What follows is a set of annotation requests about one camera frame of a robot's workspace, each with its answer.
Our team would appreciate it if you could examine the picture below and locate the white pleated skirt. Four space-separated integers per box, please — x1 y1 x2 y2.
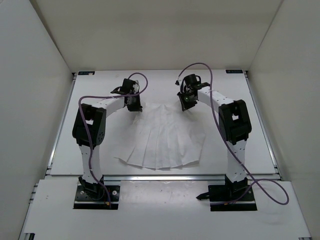
113 102 206 170

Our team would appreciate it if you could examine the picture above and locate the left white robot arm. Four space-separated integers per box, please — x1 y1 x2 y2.
72 78 142 199

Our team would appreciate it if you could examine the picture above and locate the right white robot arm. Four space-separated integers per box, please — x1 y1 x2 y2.
175 74 252 200

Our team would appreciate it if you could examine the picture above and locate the right blue table label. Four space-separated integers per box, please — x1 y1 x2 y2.
225 69 243 74

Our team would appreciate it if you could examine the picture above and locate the blue table label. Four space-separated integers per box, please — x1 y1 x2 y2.
78 71 95 76
225 69 243 74

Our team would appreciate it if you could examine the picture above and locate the left blue table label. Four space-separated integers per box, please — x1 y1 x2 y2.
78 71 95 76

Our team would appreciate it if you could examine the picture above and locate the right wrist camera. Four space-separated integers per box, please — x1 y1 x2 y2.
175 79 182 86

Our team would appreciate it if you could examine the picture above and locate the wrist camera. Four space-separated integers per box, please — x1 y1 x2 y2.
175 79 182 86
133 80 140 94

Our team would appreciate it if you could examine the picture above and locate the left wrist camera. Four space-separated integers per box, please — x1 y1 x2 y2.
133 80 140 94

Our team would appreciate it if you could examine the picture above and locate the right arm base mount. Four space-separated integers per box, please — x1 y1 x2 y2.
196 176 258 212

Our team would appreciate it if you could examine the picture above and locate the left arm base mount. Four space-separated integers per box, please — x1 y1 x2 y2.
73 176 121 210

